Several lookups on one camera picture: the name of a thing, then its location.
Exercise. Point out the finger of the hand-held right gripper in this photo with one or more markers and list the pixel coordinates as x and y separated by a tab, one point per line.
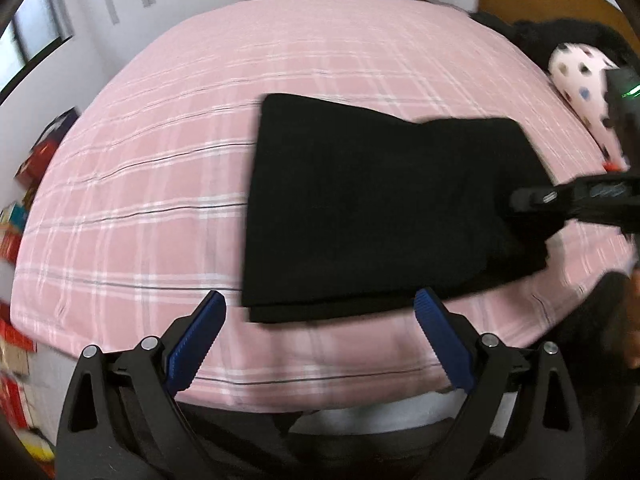
537	200

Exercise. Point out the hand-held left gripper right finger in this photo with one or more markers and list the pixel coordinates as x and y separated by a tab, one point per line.
445	345

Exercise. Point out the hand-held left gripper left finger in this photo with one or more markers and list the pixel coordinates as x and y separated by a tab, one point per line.
195	345

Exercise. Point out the black pants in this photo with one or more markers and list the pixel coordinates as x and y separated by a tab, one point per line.
375	185

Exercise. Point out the person's right forearm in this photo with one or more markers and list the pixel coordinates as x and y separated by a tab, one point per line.
612	310

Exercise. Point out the polka dot pillow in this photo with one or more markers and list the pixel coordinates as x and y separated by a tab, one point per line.
575	75

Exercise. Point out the small red toy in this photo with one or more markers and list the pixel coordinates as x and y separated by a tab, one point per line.
612	166

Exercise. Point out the black jacket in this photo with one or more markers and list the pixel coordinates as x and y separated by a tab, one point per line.
550	35

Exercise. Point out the red gift box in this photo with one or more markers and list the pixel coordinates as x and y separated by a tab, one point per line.
10	246

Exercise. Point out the pink plaid bed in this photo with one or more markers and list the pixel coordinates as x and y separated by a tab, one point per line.
175	135

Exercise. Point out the teal box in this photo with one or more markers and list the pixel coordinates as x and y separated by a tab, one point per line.
12	215

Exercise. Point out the red paper bag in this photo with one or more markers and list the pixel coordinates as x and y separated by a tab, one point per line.
42	155

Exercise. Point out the dark blue paper bag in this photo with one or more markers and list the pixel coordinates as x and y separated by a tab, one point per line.
62	121

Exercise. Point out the black framed window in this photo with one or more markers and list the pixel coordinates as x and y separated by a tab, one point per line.
30	35

